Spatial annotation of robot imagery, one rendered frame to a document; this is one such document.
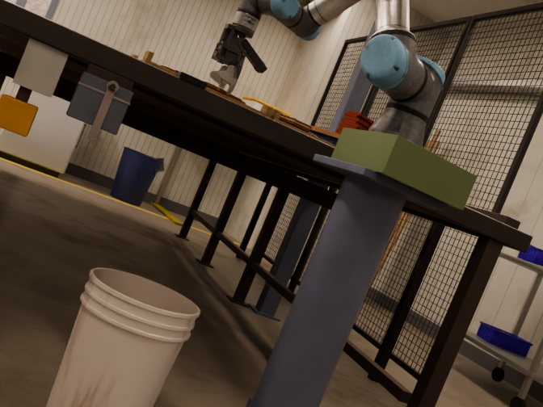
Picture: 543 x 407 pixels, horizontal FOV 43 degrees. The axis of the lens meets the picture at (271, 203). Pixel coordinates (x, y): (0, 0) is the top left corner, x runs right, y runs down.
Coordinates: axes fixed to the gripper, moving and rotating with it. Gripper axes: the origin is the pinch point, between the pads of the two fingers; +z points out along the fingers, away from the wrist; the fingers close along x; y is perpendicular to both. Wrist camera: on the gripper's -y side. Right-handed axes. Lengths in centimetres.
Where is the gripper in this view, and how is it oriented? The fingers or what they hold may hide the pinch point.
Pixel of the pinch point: (225, 94)
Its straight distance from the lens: 214.0
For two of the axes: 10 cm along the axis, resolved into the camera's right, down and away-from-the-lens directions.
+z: -3.7, 9.3, 0.5
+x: 3.4, 1.8, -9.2
